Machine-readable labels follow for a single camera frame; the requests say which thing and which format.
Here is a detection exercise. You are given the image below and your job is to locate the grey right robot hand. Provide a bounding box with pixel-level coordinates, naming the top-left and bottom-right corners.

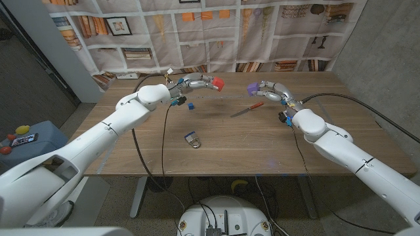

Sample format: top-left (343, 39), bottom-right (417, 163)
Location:
top-left (254, 81), bottom-right (305, 114)

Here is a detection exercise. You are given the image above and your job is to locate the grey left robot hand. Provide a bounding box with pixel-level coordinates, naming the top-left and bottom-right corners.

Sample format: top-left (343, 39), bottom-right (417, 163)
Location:
top-left (167, 72), bottom-right (221, 106)

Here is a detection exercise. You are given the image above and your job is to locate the red magnetic block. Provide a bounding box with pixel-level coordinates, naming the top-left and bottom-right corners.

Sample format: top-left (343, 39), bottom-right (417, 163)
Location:
top-left (211, 76), bottom-right (226, 92)

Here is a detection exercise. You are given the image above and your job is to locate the purple magnetic block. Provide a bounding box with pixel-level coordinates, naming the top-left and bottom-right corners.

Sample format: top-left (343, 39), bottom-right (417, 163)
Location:
top-left (246, 81), bottom-right (261, 97)

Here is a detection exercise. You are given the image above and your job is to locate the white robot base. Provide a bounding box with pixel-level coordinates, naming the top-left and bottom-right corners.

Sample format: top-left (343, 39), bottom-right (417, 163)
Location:
top-left (176, 195), bottom-right (272, 236)

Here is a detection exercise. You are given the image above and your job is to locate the yellow toy banana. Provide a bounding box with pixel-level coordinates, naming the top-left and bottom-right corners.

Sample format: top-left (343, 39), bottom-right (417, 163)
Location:
top-left (230, 179), bottom-right (249, 193)

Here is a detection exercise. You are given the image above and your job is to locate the printed bookshelf backdrop cloth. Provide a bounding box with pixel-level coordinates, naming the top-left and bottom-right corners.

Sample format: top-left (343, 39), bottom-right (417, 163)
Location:
top-left (41, 0), bottom-right (368, 91)

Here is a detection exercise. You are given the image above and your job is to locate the silver padlock with blue base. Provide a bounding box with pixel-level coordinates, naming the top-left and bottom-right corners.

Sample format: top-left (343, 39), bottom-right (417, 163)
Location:
top-left (184, 130), bottom-right (201, 149)

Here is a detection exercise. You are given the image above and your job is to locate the white power strip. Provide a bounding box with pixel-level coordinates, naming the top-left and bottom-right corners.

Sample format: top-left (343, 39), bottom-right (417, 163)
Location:
top-left (115, 72), bottom-right (141, 80)

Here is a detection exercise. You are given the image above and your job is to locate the black round floor object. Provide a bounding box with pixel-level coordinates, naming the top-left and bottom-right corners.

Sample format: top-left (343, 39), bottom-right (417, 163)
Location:
top-left (146, 176), bottom-right (174, 193)

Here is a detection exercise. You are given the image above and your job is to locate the grey table leg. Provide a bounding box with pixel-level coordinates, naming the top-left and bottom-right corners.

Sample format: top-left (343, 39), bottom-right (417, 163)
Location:
top-left (297, 175), bottom-right (319, 220)

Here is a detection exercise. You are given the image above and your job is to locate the white table leg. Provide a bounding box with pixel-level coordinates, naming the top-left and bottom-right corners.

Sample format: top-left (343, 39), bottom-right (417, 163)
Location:
top-left (129, 176), bottom-right (148, 220)

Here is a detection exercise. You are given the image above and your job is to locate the blue-grey ottoman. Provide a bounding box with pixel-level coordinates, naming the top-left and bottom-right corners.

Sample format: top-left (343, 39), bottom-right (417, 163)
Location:
top-left (0, 120), bottom-right (70, 170)

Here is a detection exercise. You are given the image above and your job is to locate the white sneaker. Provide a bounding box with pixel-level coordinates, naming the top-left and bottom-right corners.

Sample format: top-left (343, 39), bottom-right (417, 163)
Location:
top-left (24, 200), bottom-right (75, 229)

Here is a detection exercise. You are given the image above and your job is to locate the knife with red handle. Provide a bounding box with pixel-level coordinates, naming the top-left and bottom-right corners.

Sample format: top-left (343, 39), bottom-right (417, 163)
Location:
top-left (230, 101), bottom-right (265, 118)

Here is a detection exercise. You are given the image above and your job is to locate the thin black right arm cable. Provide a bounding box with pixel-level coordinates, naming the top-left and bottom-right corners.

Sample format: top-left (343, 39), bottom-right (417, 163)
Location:
top-left (290, 127), bottom-right (396, 235)

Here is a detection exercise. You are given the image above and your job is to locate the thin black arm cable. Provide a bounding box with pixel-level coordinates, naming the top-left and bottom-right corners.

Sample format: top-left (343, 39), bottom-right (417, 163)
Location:
top-left (290, 127), bottom-right (396, 235)
top-left (159, 104), bottom-right (180, 236)

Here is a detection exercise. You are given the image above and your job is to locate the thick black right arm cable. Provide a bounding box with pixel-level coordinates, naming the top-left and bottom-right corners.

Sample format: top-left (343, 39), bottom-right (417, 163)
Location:
top-left (300, 92), bottom-right (420, 145)

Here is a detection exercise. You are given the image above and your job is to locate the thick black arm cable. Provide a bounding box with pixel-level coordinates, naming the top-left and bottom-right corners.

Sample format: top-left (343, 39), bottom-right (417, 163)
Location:
top-left (300, 92), bottom-right (420, 145)
top-left (131, 73), bottom-right (187, 213)

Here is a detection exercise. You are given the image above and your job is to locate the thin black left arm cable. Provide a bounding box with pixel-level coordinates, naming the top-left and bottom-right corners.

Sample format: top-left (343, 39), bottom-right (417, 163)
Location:
top-left (159, 104), bottom-right (180, 236)

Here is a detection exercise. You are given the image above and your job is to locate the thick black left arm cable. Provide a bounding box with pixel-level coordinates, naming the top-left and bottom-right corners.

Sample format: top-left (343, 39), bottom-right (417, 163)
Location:
top-left (131, 73), bottom-right (187, 213)

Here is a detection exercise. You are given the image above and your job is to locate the black floor cable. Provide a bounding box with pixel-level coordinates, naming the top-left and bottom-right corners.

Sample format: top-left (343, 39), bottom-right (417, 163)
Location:
top-left (254, 175), bottom-right (289, 236)

